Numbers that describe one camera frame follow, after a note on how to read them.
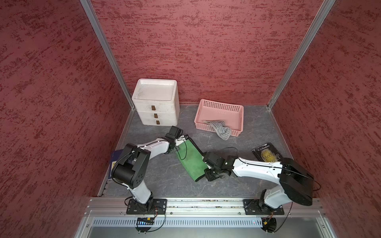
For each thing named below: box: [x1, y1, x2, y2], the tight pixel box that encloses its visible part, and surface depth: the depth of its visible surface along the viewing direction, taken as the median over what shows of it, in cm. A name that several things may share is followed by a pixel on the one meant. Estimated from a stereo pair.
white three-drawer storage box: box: [131, 78, 181, 126], surface depth 99 cm
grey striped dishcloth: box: [203, 119, 232, 141], surface depth 97 cm
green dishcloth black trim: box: [175, 134, 208, 182], surface depth 91 cm
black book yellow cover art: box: [251, 142, 283, 163], surface depth 94 cm
